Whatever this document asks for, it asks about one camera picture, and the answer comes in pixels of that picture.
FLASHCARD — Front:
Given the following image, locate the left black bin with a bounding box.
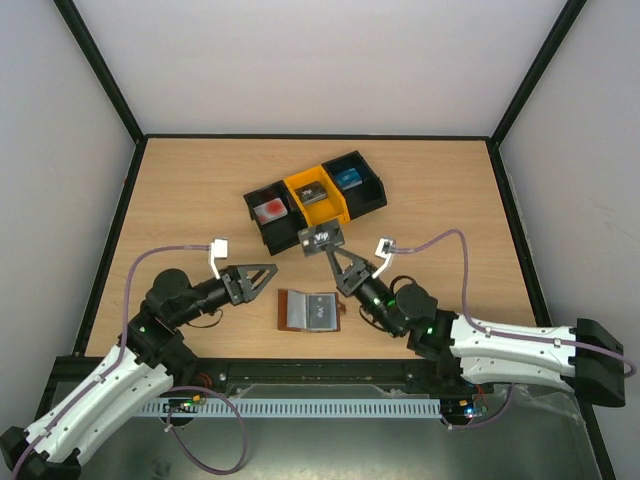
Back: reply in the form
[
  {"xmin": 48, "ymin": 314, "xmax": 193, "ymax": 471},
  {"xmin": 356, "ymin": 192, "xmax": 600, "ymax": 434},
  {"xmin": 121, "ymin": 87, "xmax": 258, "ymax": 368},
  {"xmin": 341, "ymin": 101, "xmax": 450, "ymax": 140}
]
[{"xmin": 243, "ymin": 180, "xmax": 308, "ymax": 256}]

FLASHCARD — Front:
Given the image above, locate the metal sheet front panel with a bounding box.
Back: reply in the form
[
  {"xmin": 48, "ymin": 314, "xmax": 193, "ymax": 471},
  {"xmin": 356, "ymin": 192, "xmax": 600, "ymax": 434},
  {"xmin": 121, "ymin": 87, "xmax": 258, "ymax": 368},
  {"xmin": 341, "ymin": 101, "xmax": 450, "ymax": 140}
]
[{"xmin": 80, "ymin": 388, "xmax": 600, "ymax": 479}]

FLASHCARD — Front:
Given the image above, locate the blue card stack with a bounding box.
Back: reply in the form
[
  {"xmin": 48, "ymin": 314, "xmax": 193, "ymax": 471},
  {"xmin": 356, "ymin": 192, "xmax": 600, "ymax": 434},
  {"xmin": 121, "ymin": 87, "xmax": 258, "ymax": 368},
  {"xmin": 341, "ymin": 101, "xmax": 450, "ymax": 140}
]
[{"xmin": 334, "ymin": 168, "xmax": 362, "ymax": 191}]

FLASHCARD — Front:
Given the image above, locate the black bin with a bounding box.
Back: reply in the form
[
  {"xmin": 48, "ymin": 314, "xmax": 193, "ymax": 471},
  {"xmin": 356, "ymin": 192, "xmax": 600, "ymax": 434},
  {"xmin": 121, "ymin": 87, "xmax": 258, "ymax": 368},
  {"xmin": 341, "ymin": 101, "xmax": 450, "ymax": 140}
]
[
  {"xmin": 321, "ymin": 150, "xmax": 387, "ymax": 220},
  {"xmin": 243, "ymin": 180, "xmax": 308, "ymax": 256}
]

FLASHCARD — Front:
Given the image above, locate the black front rail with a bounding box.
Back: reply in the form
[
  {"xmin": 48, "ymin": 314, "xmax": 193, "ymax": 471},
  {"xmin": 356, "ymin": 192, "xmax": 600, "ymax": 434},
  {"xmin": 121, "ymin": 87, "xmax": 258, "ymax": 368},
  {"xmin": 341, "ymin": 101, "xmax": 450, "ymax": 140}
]
[{"xmin": 49, "ymin": 357, "xmax": 581, "ymax": 396}]

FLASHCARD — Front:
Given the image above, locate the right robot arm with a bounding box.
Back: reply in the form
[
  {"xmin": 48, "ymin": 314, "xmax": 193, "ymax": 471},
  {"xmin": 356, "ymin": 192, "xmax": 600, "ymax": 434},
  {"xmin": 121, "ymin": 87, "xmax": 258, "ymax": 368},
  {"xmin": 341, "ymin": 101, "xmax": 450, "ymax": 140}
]
[{"xmin": 325, "ymin": 246, "xmax": 636, "ymax": 408}]

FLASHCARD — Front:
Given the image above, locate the brown leather card holder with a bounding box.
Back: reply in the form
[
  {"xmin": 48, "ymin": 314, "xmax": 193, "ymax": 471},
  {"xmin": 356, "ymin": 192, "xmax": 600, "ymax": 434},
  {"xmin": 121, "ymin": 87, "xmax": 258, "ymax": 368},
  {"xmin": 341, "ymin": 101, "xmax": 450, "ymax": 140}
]
[{"xmin": 277, "ymin": 289, "xmax": 346, "ymax": 333}]

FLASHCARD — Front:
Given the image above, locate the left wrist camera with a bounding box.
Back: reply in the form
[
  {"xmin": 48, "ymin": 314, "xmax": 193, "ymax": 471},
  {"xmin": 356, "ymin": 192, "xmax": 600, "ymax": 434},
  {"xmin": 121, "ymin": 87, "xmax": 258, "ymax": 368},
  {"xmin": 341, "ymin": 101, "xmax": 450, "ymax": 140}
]
[{"xmin": 208, "ymin": 237, "xmax": 229, "ymax": 280}]

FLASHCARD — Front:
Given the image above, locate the red white card stack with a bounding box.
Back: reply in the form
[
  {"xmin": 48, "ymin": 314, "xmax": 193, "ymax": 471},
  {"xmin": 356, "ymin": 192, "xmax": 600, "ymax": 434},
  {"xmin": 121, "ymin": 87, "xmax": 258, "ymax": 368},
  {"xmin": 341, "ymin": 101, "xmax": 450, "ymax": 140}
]
[{"xmin": 253, "ymin": 198, "xmax": 289, "ymax": 225}]

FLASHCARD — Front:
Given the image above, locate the right black bin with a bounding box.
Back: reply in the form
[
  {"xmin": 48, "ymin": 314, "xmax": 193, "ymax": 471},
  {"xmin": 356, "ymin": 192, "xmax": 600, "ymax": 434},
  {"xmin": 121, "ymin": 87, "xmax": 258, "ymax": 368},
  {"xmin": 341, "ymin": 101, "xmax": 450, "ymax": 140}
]
[{"xmin": 321, "ymin": 150, "xmax": 387, "ymax": 220}]

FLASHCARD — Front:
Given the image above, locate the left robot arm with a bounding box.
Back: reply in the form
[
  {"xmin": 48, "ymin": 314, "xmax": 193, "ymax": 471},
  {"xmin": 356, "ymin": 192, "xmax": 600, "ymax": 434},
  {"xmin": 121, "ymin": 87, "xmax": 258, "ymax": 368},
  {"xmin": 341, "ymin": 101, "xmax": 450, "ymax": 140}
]
[{"xmin": 1, "ymin": 264, "xmax": 278, "ymax": 479}]

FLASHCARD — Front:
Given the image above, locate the yellow middle bin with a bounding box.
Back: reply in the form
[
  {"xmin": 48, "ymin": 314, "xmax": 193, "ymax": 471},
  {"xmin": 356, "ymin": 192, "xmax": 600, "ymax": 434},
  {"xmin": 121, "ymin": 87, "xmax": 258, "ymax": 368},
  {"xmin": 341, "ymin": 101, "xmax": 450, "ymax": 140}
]
[{"xmin": 284, "ymin": 165, "xmax": 351, "ymax": 227}]

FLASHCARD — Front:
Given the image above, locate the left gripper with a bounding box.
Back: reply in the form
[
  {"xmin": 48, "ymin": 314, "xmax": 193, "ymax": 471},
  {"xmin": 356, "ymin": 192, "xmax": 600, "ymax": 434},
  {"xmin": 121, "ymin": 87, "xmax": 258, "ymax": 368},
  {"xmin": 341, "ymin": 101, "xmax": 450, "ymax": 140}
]
[{"xmin": 173, "ymin": 263, "xmax": 278, "ymax": 327}]

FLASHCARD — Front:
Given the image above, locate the light blue cable duct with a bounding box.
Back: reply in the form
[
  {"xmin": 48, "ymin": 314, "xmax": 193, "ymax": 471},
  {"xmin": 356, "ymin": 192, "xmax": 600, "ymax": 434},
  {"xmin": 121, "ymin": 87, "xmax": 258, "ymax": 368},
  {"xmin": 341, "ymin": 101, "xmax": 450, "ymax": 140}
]
[{"xmin": 133, "ymin": 398, "xmax": 441, "ymax": 419}]

